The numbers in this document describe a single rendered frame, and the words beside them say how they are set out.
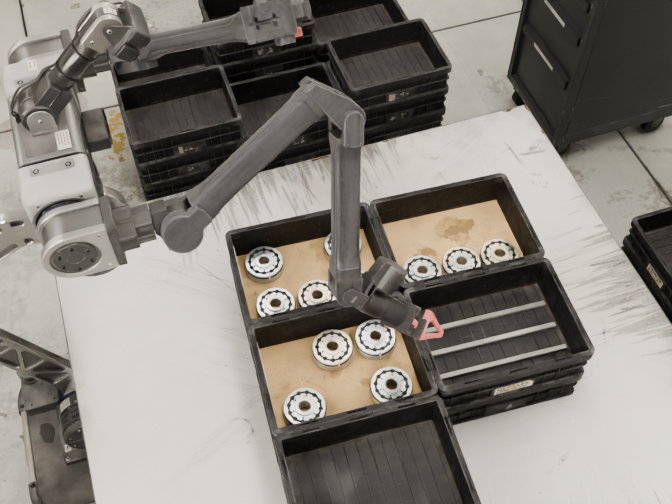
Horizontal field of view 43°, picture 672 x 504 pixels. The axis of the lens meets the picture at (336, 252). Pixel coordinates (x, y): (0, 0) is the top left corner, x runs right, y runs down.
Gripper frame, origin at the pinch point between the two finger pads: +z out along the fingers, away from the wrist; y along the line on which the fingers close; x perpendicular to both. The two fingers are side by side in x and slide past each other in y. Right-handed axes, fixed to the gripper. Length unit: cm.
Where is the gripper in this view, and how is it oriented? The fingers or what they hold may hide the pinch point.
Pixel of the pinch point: (426, 328)
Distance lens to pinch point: 194.4
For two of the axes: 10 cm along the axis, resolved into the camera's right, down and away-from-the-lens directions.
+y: -5.2, -1.4, 8.4
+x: -4.0, 9.1, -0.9
